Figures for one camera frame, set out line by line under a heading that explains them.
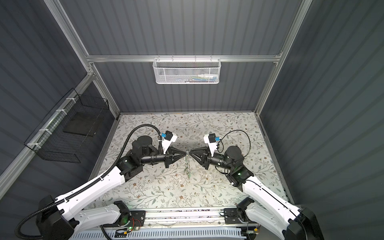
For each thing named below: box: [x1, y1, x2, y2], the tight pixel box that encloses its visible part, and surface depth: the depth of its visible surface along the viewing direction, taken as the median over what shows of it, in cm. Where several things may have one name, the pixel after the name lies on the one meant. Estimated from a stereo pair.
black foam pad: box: [63, 112, 105, 137], surface depth 77 cm
